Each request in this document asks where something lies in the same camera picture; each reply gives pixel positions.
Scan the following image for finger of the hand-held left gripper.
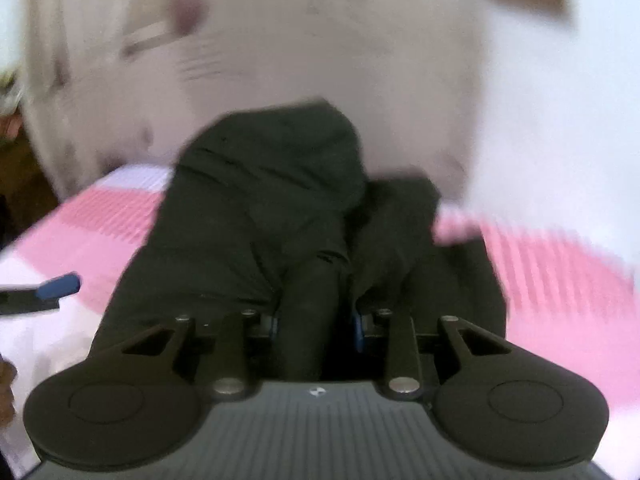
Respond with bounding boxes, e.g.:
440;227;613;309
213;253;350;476
0;272;82;317

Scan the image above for pile of colourful cloth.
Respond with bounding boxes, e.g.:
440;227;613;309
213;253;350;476
0;71;27;137

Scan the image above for pink and white checkered blanket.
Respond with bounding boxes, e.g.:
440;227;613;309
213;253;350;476
0;164;640;480

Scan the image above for dark green jacket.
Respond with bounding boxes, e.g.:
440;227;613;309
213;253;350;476
92;100;509;382

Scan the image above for wooden cabinet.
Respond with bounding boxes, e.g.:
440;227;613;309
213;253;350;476
0;124;62;251

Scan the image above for person's left hand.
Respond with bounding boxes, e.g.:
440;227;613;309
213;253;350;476
0;355;19;427

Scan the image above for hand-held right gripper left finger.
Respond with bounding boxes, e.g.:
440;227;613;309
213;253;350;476
120;309;282;402

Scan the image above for beige floral cloth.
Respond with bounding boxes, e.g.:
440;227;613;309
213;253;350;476
22;0;487;207

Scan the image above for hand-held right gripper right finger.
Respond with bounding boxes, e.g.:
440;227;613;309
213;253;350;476
352;308;507;402

